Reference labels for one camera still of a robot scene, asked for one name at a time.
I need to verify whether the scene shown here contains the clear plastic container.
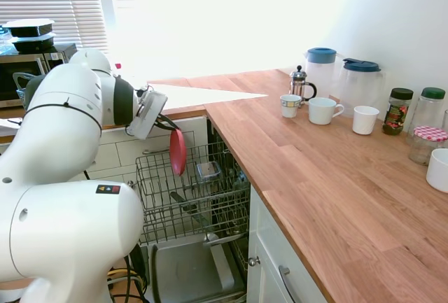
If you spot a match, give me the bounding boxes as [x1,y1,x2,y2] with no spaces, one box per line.
[195,161,223,183]

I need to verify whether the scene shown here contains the white window blinds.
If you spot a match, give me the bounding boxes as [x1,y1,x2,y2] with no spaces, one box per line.
[0,0,117,59]

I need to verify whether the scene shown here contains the clear pitcher, round blue lid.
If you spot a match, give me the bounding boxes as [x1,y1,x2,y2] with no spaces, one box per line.
[304,47,339,100]

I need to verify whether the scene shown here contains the steel microwave oven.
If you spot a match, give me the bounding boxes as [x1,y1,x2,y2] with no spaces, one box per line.
[0,42,78,108]

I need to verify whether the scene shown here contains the clear pitcher, spouted blue lid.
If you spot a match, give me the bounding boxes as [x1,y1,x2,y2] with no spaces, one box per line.
[341,57,386,119]

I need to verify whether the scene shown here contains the white mug with handle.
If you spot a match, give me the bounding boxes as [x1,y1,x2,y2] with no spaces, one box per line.
[307,97,346,127]

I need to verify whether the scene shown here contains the coffee jar, black lid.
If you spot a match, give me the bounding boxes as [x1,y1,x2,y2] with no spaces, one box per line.
[381,87,415,137]

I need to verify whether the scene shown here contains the grey wire dishwasher rack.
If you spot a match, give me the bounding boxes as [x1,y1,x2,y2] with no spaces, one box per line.
[134,143,251,246]

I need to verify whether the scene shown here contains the steel dishwasher door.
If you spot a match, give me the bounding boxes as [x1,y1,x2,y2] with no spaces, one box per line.
[150,236,248,303]

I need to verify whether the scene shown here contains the black kitchen utensil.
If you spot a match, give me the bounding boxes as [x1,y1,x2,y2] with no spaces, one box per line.
[170,190,215,236]

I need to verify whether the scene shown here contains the yellow cable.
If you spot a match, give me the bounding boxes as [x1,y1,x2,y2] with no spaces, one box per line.
[107,268,146,290]

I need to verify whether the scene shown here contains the curved metal cabinet handle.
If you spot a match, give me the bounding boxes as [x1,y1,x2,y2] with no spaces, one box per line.
[278,265,295,303]

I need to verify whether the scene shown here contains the patterned small cup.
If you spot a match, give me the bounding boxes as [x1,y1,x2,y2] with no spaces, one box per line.
[279,94,303,120]

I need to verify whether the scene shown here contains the white cabinet beside dishwasher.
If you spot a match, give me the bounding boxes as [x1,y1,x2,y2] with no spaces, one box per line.
[246,186,328,303]

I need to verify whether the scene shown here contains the metal drawer handle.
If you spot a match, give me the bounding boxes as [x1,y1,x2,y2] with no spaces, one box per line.
[141,147,172,156]

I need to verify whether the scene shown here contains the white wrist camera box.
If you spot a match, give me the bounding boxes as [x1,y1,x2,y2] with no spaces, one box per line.
[136,85,155,100]

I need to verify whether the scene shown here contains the clear jar, green lid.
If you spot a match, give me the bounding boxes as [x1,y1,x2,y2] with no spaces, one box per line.
[407,87,447,139]

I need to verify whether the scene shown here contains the pink plastic plate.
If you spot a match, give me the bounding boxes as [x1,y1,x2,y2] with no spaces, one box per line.
[169,128,188,178]

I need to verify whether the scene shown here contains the white handleless cup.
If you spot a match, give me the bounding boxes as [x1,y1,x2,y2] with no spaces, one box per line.
[352,105,381,136]

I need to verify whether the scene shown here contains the grey cutlery basket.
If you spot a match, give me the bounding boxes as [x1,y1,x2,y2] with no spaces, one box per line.
[13,71,46,103]

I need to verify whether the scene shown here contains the black robot base clamp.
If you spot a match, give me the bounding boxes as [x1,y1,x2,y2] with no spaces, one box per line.
[108,245,148,303]

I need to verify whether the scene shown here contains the glass French press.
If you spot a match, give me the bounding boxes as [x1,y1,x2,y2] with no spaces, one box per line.
[289,64,318,108]

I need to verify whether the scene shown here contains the glass jar, gingham lid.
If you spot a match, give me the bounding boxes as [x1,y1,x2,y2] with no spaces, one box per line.
[408,126,448,167]

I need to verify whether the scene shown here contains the white mug at edge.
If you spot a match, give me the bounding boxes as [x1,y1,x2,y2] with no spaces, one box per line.
[426,148,448,194]

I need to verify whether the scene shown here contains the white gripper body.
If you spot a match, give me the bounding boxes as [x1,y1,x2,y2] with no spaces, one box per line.
[126,87,169,141]

